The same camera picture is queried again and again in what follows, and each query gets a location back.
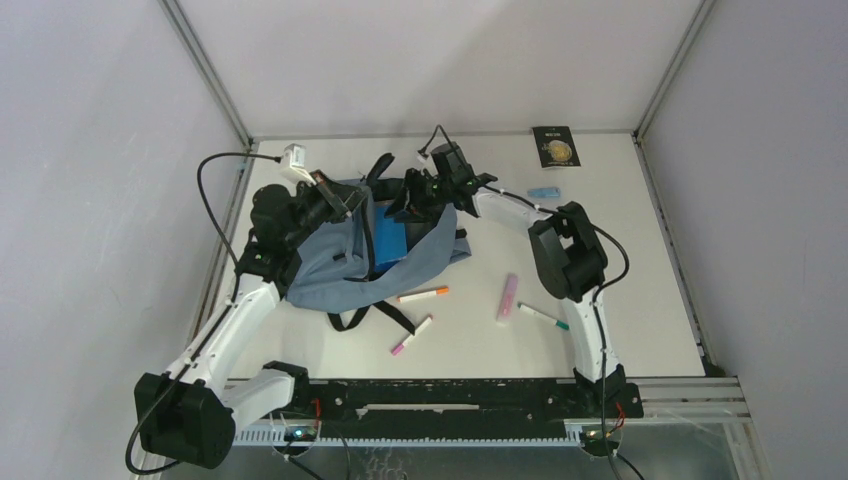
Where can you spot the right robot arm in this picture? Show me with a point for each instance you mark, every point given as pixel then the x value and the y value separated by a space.
pixel 569 257

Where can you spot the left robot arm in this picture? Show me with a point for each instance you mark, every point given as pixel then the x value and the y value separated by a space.
pixel 187 414

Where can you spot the pink-capped white marker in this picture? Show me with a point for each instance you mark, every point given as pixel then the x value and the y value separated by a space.
pixel 420 328

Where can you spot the pink highlighter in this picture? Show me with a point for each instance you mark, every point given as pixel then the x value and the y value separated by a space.
pixel 507 299

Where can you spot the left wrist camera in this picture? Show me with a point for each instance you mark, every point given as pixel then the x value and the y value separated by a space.
pixel 293 165

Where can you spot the light blue highlighter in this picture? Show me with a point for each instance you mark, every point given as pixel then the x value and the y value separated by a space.
pixel 544 193

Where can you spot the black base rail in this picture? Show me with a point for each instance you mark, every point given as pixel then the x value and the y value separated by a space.
pixel 529 405

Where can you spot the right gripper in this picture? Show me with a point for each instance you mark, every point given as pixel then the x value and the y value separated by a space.
pixel 413 181

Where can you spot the blue-grey backpack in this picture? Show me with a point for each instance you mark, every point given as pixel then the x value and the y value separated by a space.
pixel 337 275

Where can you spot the orange-capped white marker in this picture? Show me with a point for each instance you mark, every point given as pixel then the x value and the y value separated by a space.
pixel 434 292

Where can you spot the blue binder folder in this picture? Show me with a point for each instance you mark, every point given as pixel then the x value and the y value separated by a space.
pixel 390 240

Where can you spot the white cable duct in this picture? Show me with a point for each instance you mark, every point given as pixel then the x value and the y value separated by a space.
pixel 310 435

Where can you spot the black card with gold emblem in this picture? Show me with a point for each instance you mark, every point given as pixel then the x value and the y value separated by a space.
pixel 555 147

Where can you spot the green-capped white marker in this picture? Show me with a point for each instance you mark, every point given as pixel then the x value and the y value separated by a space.
pixel 526 309

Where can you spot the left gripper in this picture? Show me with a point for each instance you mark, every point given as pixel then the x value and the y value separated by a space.
pixel 342 200

